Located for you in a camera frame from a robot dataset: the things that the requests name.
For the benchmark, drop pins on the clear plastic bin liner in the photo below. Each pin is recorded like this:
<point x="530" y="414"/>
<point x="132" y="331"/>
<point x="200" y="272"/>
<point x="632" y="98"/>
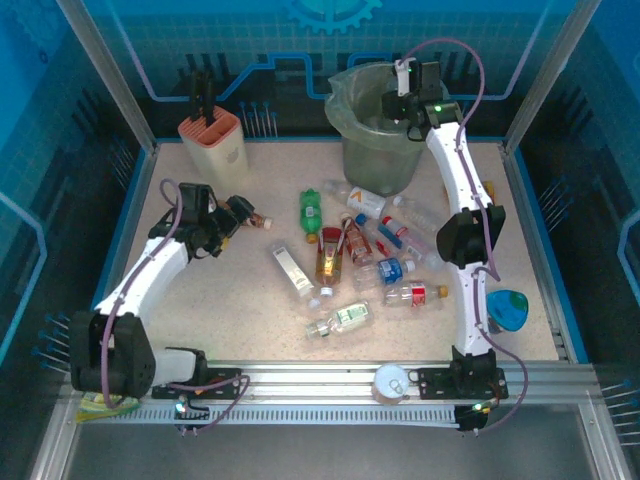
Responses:
<point x="340" y="115"/>

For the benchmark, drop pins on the green yellow snack bag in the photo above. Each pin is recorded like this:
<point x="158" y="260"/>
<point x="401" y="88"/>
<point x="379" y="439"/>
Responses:
<point x="100" y="407"/>

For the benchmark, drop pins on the yellow drink bottle red label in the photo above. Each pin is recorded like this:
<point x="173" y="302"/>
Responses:
<point x="330" y="257"/>

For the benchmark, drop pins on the beige knife block orange top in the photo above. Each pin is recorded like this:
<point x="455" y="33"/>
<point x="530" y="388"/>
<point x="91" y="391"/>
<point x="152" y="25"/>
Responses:
<point x="220" y="150"/>

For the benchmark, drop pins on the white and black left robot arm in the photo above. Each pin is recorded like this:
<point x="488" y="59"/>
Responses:
<point x="160" y="265"/>

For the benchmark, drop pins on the bottle with tall white label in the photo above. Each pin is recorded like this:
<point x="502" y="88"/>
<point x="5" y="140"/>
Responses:
<point x="292" y="272"/>

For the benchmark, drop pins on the aluminium frame post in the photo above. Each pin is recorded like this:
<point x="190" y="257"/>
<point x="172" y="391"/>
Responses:
<point x="107" y="75"/>
<point x="550" y="75"/>

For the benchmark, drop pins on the clear bottle white orange label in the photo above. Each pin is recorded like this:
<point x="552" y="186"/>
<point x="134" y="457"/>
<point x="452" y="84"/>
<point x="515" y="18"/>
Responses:
<point x="367" y="202"/>

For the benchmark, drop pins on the clear bottle red label yellow cap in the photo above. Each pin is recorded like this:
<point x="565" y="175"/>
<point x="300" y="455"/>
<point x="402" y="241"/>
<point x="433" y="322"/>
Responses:
<point x="417" y="294"/>

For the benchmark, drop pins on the small brown bottle white cap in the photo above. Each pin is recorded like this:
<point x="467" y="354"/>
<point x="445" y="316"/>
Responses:
<point x="261" y="221"/>

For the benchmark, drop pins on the silver tin can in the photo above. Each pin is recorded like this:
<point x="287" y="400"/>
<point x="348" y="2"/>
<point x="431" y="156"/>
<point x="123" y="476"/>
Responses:
<point x="392" y="382"/>

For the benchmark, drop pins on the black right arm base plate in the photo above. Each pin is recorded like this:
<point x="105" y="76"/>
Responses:
<point x="435" y="382"/>

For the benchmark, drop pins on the clear bottle blue label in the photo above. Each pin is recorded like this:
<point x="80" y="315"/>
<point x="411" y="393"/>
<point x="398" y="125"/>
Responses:
<point x="390" y="270"/>

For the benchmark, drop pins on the clear unlabelled plastic bottle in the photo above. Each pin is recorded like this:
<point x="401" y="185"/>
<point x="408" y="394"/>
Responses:
<point x="417" y="215"/>

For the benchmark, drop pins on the aluminium side rail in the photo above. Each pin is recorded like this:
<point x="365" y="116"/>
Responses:
<point x="537" y="260"/>

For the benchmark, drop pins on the aluminium front rail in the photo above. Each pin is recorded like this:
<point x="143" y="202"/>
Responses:
<point x="310" y="372"/>

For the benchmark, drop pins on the clear bottle green white label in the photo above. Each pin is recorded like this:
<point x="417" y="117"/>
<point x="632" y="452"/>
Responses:
<point x="345" y="317"/>

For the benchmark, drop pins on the translucent green waste bin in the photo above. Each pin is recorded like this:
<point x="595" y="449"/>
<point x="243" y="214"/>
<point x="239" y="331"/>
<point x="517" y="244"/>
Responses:
<point x="380" y="170"/>

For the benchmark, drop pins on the green plastic bottle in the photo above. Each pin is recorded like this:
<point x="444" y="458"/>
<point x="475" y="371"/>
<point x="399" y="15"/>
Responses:
<point x="310" y="210"/>

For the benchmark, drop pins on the black controller board with LED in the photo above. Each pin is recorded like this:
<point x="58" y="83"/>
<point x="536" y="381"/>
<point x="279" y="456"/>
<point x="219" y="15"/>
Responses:
<point x="470" y="420"/>
<point x="192" y="412"/>

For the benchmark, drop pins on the clear cup with blue lid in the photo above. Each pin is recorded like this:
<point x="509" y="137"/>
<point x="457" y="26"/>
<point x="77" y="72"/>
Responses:
<point x="507" y="307"/>

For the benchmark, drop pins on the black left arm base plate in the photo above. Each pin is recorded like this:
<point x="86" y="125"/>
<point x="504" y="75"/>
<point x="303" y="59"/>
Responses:
<point x="220" y="372"/>

